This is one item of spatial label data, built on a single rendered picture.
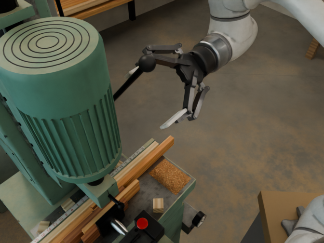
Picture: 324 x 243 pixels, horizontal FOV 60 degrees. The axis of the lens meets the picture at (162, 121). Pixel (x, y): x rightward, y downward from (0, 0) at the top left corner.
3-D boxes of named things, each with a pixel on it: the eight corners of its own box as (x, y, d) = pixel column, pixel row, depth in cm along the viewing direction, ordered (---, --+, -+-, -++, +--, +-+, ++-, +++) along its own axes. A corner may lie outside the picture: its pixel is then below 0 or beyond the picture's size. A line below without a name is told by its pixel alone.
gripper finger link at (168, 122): (179, 110, 67) (181, 113, 67) (159, 127, 63) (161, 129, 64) (185, 107, 64) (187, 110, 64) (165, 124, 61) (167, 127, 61)
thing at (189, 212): (188, 235, 120) (189, 228, 114) (166, 216, 125) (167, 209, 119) (200, 221, 124) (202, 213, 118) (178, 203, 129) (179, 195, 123)
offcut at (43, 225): (53, 225, 97) (50, 221, 94) (49, 236, 94) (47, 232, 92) (43, 224, 97) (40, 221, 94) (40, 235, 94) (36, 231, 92)
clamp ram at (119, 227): (116, 251, 81) (113, 241, 74) (100, 234, 84) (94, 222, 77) (139, 228, 85) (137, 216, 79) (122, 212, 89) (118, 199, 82)
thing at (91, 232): (87, 247, 82) (84, 241, 78) (84, 243, 83) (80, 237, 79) (128, 207, 90) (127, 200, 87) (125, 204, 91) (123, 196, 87)
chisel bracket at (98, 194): (102, 211, 80) (97, 198, 74) (72, 182, 87) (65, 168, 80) (121, 194, 84) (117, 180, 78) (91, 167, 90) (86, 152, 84)
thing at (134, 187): (87, 239, 84) (84, 232, 79) (85, 236, 84) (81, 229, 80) (140, 189, 95) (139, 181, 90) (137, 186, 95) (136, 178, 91)
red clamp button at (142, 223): (142, 232, 74) (142, 230, 73) (134, 224, 75) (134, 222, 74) (150, 223, 75) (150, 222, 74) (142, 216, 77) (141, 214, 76)
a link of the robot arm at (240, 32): (202, 62, 81) (198, 17, 73) (231, 40, 89) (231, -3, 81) (235, 71, 75) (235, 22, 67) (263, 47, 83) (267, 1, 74)
